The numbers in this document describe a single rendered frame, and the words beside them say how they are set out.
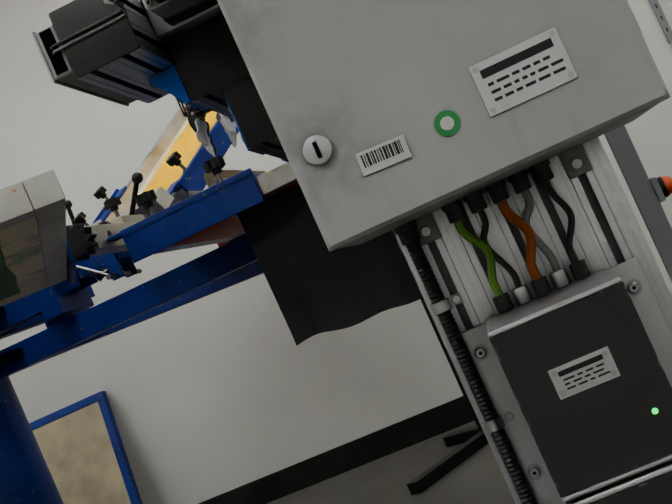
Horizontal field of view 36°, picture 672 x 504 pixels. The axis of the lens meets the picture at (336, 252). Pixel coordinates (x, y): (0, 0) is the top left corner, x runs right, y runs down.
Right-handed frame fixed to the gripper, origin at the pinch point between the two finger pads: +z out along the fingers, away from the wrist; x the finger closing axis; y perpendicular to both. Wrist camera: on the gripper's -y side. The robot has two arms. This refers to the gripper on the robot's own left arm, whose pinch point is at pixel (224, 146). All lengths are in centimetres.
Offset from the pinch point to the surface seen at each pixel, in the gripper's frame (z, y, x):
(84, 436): 55, -193, -171
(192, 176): -4.0, -43.1, -24.5
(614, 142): 35, 15, 76
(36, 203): 16, 113, 10
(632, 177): 43, 15, 77
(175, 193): -2, -41, -30
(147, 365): 38, -200, -133
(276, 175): 14.7, 29.5, 16.1
